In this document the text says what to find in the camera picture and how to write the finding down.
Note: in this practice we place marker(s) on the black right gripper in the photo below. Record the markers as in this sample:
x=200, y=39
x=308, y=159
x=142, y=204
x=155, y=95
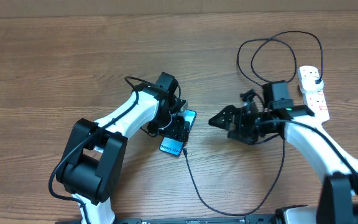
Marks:
x=240, y=114

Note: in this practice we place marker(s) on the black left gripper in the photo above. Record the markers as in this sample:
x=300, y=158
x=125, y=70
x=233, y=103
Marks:
x=179, y=129

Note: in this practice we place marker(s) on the blue samsung galaxy phone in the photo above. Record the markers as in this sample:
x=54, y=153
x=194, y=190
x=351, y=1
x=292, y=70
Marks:
x=175, y=147

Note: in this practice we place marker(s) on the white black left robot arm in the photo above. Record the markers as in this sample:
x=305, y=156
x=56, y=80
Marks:
x=90, y=167

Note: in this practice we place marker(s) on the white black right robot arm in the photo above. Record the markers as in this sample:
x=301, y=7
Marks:
x=299, y=126

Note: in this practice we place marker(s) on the white charger plug adapter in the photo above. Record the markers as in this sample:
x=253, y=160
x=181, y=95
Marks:
x=310, y=85

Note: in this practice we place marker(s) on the white power strip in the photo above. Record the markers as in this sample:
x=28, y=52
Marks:
x=315, y=101

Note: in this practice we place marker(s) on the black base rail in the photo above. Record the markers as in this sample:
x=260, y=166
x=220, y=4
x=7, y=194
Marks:
x=250, y=219

